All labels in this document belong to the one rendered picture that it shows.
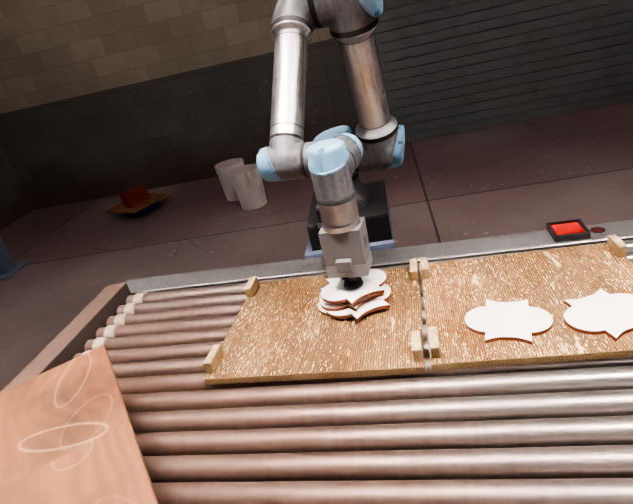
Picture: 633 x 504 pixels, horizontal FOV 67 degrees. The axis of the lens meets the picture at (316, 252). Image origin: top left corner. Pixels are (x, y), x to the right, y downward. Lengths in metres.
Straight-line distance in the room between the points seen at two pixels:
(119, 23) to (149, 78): 0.62
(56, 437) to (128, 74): 5.64
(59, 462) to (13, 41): 6.33
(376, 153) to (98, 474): 1.00
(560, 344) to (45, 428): 0.82
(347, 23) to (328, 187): 0.43
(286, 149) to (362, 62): 0.33
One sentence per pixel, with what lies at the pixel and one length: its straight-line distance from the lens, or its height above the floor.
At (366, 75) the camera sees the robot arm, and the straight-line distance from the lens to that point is 1.26.
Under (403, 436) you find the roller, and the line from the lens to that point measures 0.78.
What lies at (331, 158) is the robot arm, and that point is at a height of 1.26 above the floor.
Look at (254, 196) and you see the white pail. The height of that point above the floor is 0.13.
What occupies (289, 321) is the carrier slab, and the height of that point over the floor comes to 0.94.
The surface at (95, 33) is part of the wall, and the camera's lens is 6.37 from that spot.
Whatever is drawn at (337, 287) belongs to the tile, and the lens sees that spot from 1.02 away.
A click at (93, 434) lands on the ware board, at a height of 1.04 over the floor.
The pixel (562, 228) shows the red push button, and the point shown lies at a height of 0.93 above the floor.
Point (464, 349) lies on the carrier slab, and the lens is 0.89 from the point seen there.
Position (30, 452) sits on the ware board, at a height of 1.04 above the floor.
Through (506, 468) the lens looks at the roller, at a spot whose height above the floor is 0.91.
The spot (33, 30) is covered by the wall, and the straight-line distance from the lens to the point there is 6.73.
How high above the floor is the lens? 1.49
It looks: 25 degrees down
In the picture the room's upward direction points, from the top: 13 degrees counter-clockwise
